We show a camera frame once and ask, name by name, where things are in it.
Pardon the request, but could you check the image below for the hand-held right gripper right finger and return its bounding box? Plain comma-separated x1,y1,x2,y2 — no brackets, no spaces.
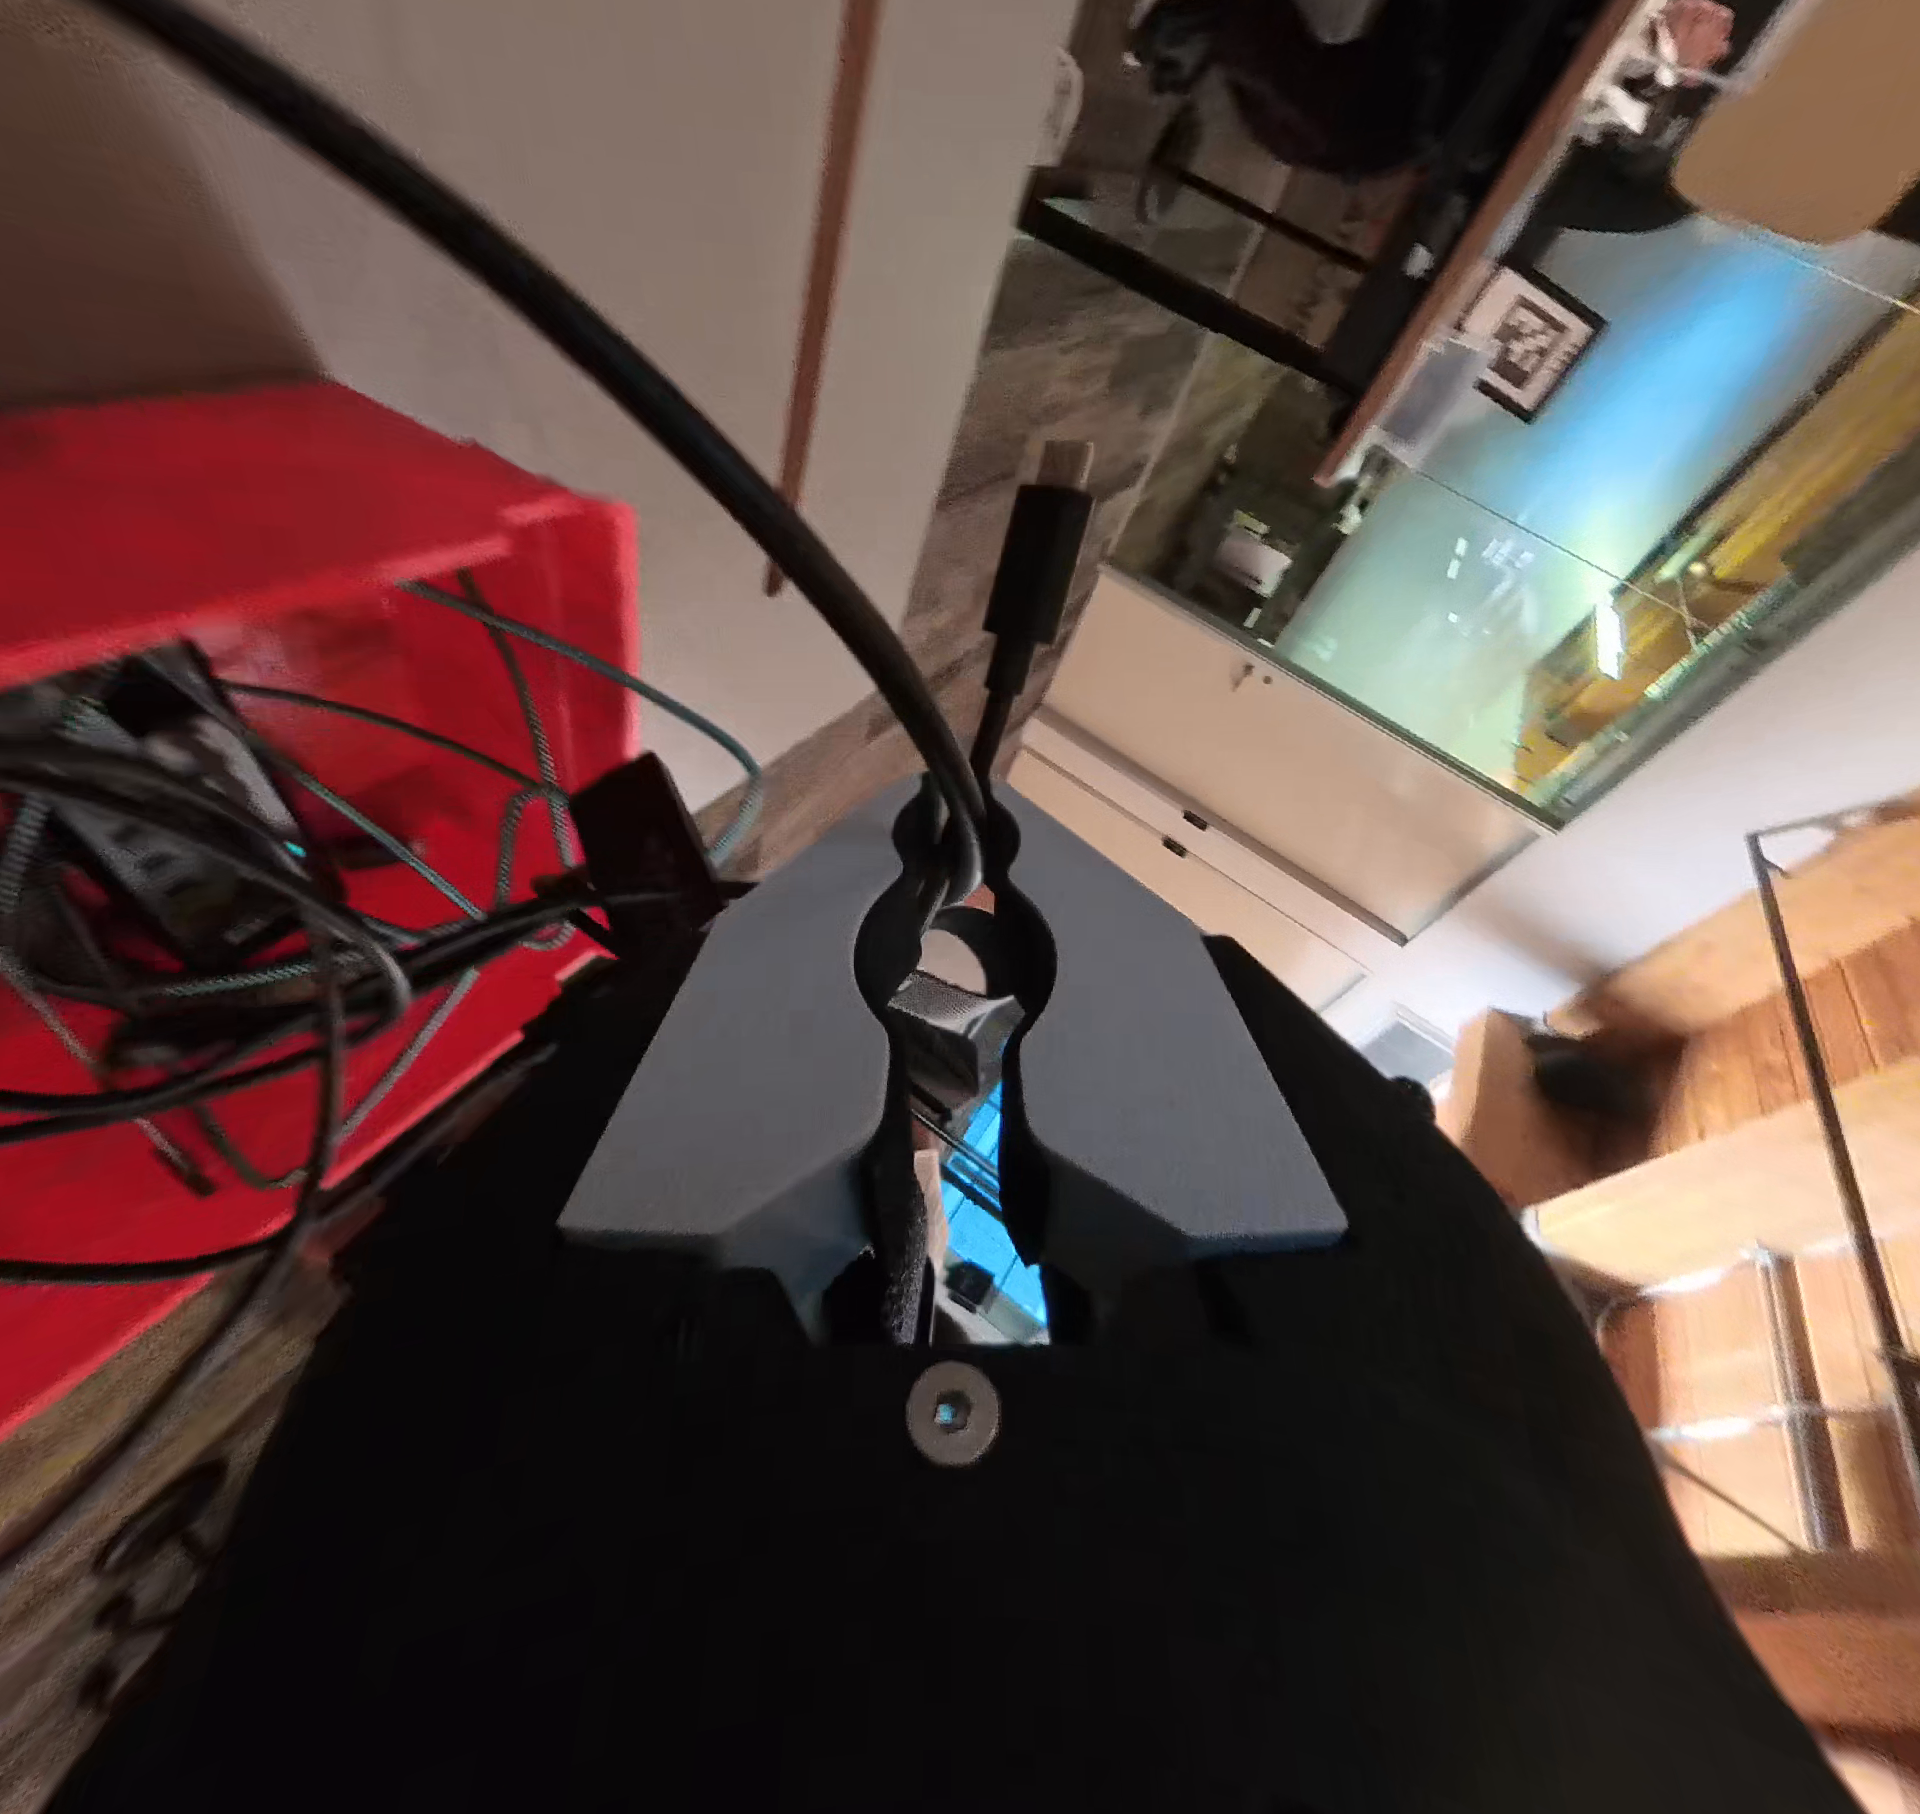
990,778,1349,1334

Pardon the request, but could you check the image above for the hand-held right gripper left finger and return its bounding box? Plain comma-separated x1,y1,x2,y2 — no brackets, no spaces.
556,775,923,1343

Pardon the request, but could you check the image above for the black usb hub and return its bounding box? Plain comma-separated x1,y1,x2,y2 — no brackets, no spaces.
567,751,719,949

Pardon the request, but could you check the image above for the black usb-c cable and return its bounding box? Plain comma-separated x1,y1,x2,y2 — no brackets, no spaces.
0,0,1101,930

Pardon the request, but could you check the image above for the red plastic bin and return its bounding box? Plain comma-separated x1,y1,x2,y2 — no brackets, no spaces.
0,375,643,1444

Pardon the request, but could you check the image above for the white double door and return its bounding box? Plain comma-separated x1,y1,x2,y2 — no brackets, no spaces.
1003,560,1551,1013

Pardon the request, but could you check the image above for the clear plastic box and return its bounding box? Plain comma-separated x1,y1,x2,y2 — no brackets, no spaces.
1377,340,1479,447

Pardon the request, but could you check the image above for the framed printed tag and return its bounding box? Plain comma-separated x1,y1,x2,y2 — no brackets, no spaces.
1475,256,1611,423

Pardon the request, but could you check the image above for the brown-topped table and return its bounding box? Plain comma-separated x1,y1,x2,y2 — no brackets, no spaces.
1313,0,1711,489

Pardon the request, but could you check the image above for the tangled cables pile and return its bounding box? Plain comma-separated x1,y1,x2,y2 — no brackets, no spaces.
0,568,768,1283

